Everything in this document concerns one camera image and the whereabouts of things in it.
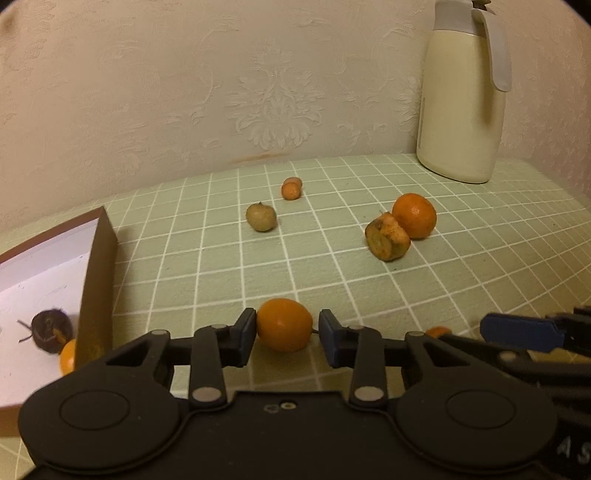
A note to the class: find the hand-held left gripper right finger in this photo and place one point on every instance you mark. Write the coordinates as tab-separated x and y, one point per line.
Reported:
328	339

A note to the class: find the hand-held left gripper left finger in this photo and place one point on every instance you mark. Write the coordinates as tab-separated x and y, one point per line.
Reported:
247	337

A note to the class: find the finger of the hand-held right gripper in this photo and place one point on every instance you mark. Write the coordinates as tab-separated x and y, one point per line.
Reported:
517	327
512	362

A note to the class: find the orange kumquat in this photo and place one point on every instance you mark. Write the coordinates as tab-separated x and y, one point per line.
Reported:
438	331
68	357
284	327

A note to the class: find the green-brown round fruit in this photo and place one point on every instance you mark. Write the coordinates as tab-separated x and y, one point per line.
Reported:
262	218

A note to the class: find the small orange-brown fruit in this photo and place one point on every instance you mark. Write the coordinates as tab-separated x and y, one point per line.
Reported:
291	189

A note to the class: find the dark brown fruit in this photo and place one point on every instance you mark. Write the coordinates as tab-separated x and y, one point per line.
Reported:
46	328

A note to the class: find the brown cardboard box tray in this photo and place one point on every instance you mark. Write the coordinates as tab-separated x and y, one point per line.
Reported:
41	286

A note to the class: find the green checked tablecloth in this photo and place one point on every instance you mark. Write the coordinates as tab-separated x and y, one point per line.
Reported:
323	258

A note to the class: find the brown-orange fruit piece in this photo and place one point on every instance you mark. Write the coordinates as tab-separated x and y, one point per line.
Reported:
387	240

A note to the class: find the orange tangerine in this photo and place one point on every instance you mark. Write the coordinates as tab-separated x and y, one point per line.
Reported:
416	214

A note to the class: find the cream thermos jug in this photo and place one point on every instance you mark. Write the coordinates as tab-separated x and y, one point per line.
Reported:
457	115

